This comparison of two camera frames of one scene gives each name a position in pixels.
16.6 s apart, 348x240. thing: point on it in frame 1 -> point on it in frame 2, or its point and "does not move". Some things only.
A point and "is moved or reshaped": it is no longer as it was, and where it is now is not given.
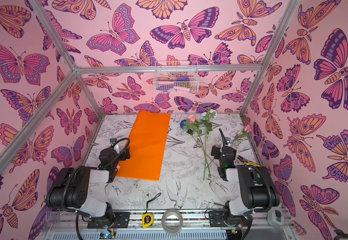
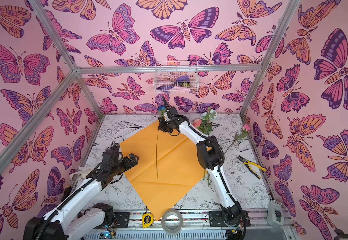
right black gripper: (222, 151) -> (168, 115)
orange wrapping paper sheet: (146, 146) is moved or reshaped
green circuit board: (107, 235) does not move
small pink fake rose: (247, 129) does not move
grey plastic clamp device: (275, 216) does not move
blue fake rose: (182, 123) is moved or reshaped
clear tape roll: (169, 230) does not move
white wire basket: (176, 77) does not move
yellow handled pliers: (247, 162) does not move
